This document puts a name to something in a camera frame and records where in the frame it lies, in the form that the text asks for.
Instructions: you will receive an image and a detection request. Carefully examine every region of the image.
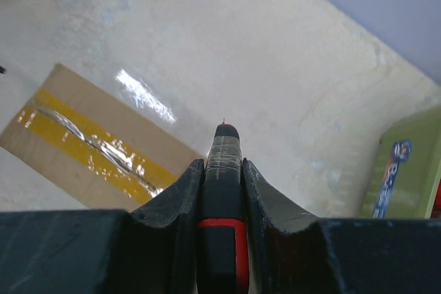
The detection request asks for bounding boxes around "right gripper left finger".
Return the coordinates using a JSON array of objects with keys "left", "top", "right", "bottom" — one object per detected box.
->
[{"left": 131, "top": 159, "right": 204, "bottom": 293}]

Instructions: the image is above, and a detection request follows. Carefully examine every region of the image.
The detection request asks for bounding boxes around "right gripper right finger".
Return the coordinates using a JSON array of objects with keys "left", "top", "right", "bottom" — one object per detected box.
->
[{"left": 242, "top": 159, "right": 319, "bottom": 293}]

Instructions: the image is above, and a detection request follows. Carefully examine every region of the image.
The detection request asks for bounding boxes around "red black utility knife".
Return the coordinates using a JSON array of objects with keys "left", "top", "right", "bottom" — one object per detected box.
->
[{"left": 196, "top": 123, "right": 249, "bottom": 293}]

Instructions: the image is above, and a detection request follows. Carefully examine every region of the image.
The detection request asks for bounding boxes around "brown cardboard express box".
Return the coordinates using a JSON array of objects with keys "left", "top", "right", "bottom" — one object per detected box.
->
[{"left": 1, "top": 64, "right": 200, "bottom": 211}]

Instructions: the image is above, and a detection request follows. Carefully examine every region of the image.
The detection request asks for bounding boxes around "green plastic basket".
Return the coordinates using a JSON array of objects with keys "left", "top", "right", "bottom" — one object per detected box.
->
[{"left": 359, "top": 105, "right": 440, "bottom": 218}]

